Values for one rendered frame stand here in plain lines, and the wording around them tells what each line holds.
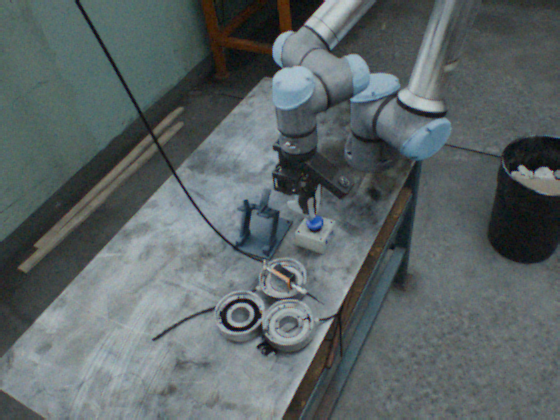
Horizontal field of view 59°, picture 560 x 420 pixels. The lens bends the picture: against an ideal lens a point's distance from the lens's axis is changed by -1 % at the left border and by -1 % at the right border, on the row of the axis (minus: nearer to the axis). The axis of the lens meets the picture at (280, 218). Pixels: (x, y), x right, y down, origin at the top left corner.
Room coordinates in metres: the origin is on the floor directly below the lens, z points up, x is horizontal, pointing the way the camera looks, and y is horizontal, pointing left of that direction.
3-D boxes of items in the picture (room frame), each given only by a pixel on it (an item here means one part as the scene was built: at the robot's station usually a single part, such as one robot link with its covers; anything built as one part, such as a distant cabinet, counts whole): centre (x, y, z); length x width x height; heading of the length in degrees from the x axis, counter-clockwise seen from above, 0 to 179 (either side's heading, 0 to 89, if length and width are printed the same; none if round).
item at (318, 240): (0.76, -0.08, 0.82); 0.08 x 0.07 x 0.05; 145
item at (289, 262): (0.63, 0.01, 0.82); 0.10 x 0.10 x 0.04
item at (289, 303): (0.52, 0.02, 0.82); 0.10 x 0.10 x 0.04
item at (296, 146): (0.77, -0.06, 1.10); 0.08 x 0.08 x 0.05
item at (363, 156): (1.03, -0.28, 0.85); 0.15 x 0.15 x 0.10
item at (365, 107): (1.02, -0.28, 0.97); 0.13 x 0.12 x 0.14; 27
